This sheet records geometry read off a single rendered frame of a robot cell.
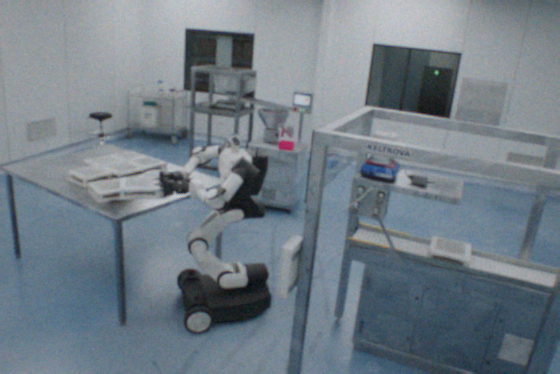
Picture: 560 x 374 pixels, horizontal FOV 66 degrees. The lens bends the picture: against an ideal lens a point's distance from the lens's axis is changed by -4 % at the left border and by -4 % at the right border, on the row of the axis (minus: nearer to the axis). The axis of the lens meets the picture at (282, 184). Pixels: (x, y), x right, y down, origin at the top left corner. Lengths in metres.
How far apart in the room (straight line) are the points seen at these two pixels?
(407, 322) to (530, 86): 5.42
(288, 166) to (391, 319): 2.57
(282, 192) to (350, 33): 3.39
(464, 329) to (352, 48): 5.51
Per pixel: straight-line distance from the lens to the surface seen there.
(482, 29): 7.68
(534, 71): 7.82
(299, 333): 2.42
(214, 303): 3.31
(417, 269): 2.85
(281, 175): 5.18
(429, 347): 3.17
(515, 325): 3.04
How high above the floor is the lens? 2.00
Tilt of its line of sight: 18 degrees down
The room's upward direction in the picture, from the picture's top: 5 degrees clockwise
